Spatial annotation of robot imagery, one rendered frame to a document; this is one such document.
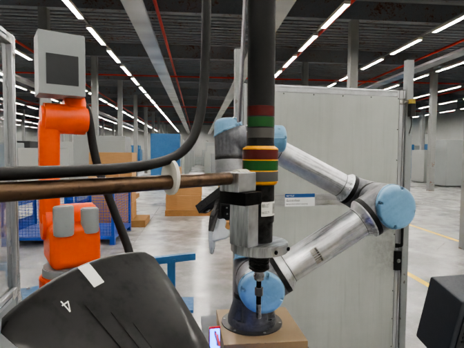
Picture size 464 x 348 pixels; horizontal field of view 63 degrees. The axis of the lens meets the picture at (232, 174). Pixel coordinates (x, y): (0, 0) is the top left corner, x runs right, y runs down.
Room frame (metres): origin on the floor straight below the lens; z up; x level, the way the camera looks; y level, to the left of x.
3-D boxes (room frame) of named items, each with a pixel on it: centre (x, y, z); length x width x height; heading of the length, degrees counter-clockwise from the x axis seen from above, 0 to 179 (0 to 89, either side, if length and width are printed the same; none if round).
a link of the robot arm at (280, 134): (1.04, -0.09, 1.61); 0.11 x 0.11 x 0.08; 4
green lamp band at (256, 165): (0.46, -0.03, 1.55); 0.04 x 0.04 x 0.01
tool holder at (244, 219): (0.45, -0.03, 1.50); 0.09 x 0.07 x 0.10; 137
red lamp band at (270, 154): (0.46, -0.03, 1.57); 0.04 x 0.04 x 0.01
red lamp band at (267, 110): (0.46, -0.03, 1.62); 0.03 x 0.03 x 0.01
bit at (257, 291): (0.46, -0.03, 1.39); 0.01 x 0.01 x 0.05
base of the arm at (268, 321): (1.16, -0.07, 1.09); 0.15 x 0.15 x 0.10
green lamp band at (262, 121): (0.46, -0.03, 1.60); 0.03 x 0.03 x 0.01
